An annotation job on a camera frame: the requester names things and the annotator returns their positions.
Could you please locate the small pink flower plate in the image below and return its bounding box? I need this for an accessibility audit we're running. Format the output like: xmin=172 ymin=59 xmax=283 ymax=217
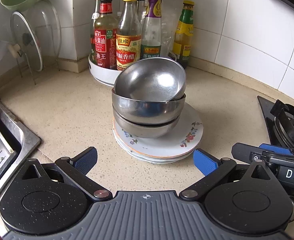
xmin=114 ymin=130 xmax=200 ymax=162

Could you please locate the purple neck label bottle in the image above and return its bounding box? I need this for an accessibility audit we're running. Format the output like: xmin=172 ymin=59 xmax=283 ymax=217
xmin=140 ymin=0 xmax=162 ymax=62

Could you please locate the clear glass bottle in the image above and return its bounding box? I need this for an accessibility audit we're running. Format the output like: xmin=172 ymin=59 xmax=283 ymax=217
xmin=90 ymin=0 xmax=105 ymax=64

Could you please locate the stainless steel bowl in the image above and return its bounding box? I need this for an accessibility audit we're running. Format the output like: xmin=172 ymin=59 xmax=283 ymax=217
xmin=112 ymin=107 xmax=181 ymax=138
xmin=111 ymin=91 xmax=186 ymax=126
xmin=113 ymin=57 xmax=187 ymax=102

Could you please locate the white rim glass lid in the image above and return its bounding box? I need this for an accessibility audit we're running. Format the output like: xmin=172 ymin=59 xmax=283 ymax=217
xmin=9 ymin=11 xmax=44 ymax=72

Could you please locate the steel sink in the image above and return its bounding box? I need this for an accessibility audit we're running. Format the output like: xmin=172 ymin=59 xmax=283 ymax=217
xmin=0 ymin=102 xmax=42 ymax=206

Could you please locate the floral rim plate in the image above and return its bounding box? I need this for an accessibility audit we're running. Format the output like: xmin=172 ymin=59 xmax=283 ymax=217
xmin=113 ymin=104 xmax=204 ymax=158

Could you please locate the clear glass lid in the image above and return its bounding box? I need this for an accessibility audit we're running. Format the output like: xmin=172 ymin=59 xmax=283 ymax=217
xmin=24 ymin=0 xmax=62 ymax=63

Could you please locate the black cap steel bottle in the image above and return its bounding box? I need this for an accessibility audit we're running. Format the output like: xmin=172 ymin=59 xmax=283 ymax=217
xmin=136 ymin=0 xmax=147 ymax=22

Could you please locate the yellow cap vinegar bottle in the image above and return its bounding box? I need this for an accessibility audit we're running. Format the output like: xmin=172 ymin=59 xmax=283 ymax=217
xmin=115 ymin=0 xmax=142 ymax=70

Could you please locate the large pink flower plate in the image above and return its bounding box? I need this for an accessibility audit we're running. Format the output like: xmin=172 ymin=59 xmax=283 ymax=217
xmin=117 ymin=135 xmax=195 ymax=165

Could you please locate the red label sauce bottle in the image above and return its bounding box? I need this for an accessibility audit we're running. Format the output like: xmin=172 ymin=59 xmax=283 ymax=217
xmin=94 ymin=0 xmax=118 ymax=69

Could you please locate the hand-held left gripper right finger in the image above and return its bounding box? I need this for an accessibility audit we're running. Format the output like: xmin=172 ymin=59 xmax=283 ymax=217
xmin=179 ymin=148 xmax=273 ymax=202

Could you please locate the white two-tier rotating rack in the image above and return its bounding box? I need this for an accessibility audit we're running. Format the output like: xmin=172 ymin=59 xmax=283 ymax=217
xmin=88 ymin=0 xmax=180 ymax=87

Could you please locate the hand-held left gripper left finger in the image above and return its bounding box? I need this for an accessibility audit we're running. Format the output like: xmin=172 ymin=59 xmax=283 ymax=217
xmin=20 ymin=147 xmax=113 ymax=202

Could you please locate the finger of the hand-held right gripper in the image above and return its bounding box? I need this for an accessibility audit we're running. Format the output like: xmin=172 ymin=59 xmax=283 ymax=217
xmin=259 ymin=143 xmax=294 ymax=166
xmin=231 ymin=142 xmax=271 ymax=162

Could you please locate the wire lid rack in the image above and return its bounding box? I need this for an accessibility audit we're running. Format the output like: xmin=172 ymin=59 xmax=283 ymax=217
xmin=12 ymin=51 xmax=61 ymax=85

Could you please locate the green yellow label bottle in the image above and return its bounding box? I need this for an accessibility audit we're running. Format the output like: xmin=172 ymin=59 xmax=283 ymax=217
xmin=173 ymin=0 xmax=195 ymax=69

